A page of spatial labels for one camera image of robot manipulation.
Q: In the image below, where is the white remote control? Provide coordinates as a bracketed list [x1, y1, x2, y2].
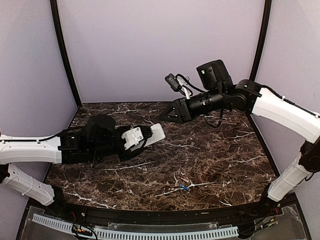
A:
[125, 123, 166, 151]

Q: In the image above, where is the blue battery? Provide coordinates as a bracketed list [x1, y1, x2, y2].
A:
[179, 184, 189, 191]

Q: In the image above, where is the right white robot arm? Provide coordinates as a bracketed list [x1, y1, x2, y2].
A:
[159, 59, 320, 217]

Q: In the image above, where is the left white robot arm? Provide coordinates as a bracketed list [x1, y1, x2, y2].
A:
[0, 114, 153, 218]

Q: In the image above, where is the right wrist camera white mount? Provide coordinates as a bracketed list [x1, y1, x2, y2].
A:
[164, 73, 194, 100]

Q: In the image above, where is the white slotted cable duct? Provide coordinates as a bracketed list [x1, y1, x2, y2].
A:
[32, 213, 239, 240]

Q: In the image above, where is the small circuit board with wires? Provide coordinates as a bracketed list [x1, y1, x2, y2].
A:
[71, 224, 93, 237]

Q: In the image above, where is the black front rail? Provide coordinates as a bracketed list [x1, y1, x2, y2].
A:
[45, 193, 297, 226]

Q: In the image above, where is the right black frame post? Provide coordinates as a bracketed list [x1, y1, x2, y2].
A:
[249, 0, 272, 82]

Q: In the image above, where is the black frame post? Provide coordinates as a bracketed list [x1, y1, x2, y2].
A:
[249, 0, 272, 82]
[49, 0, 82, 108]

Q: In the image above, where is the left black frame post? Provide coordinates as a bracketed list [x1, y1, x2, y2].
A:
[49, 0, 82, 108]

